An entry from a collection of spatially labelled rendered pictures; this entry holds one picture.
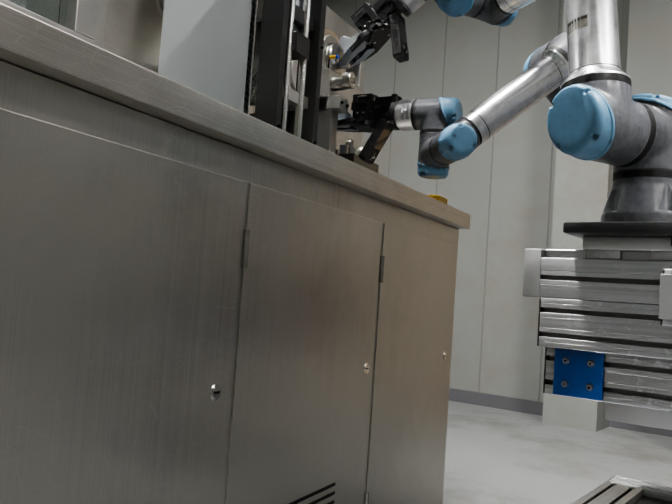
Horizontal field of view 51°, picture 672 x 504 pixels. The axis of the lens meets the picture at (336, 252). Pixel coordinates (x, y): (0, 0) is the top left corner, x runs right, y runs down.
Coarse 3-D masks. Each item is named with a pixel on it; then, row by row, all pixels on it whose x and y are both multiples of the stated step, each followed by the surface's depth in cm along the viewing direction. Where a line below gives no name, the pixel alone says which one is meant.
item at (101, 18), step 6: (102, 0) 118; (102, 6) 118; (102, 12) 118; (102, 18) 118; (96, 24) 117; (102, 24) 118; (96, 30) 117; (102, 30) 118; (96, 36) 117; (102, 36) 118; (96, 42) 117; (102, 42) 118; (102, 48) 118
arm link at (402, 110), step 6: (402, 102) 170; (408, 102) 169; (396, 108) 170; (402, 108) 169; (408, 108) 168; (396, 114) 170; (402, 114) 169; (408, 114) 168; (396, 120) 170; (402, 120) 169; (408, 120) 169; (402, 126) 171; (408, 126) 170
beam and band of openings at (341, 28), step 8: (328, 8) 244; (328, 16) 244; (336, 16) 249; (328, 24) 244; (336, 24) 250; (344, 24) 255; (336, 32) 250; (344, 32) 255; (352, 32) 261; (360, 64) 269; (344, 72) 257; (360, 72) 269; (360, 80) 269; (360, 88) 269
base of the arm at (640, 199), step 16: (624, 176) 124; (640, 176) 122; (656, 176) 121; (624, 192) 123; (640, 192) 121; (656, 192) 120; (608, 208) 126; (624, 208) 122; (640, 208) 120; (656, 208) 119
